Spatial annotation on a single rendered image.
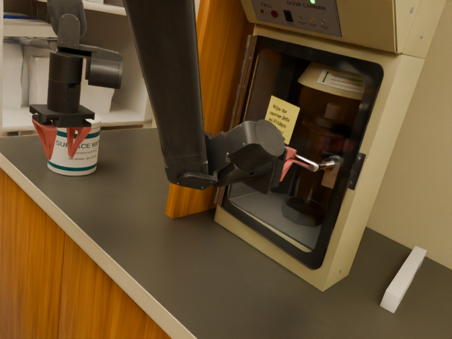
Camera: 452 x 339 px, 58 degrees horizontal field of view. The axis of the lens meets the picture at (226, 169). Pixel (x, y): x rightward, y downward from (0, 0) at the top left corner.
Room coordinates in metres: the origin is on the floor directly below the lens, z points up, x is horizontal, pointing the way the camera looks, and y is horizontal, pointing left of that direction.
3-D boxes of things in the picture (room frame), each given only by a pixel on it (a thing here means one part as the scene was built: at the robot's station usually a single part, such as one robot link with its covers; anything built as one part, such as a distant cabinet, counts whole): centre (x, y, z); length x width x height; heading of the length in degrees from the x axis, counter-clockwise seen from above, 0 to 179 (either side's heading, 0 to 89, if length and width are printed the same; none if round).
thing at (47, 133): (0.74, 0.33, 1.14); 0.07 x 0.07 x 0.09; 50
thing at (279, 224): (0.79, -0.11, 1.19); 0.30 x 0.01 x 0.40; 46
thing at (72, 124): (0.75, 0.32, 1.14); 0.07 x 0.07 x 0.09; 50
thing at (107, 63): (0.77, 0.29, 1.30); 0.11 x 0.09 x 0.12; 114
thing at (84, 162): (1.05, 0.42, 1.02); 0.13 x 0.13 x 0.15
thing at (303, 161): (0.72, -0.14, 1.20); 0.10 x 0.05 x 0.03; 46
